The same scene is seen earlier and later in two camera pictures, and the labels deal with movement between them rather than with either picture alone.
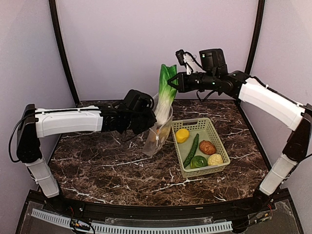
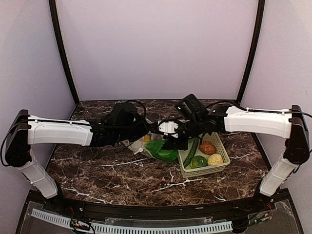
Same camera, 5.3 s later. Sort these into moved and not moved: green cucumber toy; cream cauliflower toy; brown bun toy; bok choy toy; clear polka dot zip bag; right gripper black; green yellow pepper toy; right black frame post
Moved: clear polka dot zip bag; right gripper black; bok choy toy
Not moved: right black frame post; brown bun toy; cream cauliflower toy; green yellow pepper toy; green cucumber toy
